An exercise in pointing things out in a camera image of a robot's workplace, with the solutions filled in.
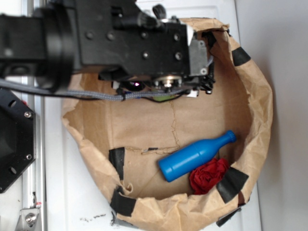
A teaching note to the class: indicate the white plastic bin lid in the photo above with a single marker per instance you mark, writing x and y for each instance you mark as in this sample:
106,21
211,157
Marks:
73,201

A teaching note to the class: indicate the green plush animal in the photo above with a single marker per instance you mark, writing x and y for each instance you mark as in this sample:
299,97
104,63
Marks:
162,98

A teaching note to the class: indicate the blue plastic bottle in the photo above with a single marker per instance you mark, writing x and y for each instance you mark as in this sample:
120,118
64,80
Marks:
193,156

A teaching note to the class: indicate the brown paper bag bin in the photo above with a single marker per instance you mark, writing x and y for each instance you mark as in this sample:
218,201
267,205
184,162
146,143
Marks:
121,142

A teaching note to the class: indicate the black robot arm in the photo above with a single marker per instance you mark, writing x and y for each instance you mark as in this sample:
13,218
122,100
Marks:
45,46

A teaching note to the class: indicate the aluminium frame rail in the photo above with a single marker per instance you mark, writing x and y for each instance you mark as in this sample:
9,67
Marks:
33,179

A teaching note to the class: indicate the red crumpled cloth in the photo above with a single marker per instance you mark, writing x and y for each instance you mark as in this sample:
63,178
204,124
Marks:
205,177

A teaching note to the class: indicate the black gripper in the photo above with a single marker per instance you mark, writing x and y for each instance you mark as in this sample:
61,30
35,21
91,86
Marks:
120,42

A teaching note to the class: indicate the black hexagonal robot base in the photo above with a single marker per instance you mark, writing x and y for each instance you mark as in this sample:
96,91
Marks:
16,138

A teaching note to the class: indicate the metal corner bracket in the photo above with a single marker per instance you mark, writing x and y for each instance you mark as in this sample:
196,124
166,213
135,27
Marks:
29,220

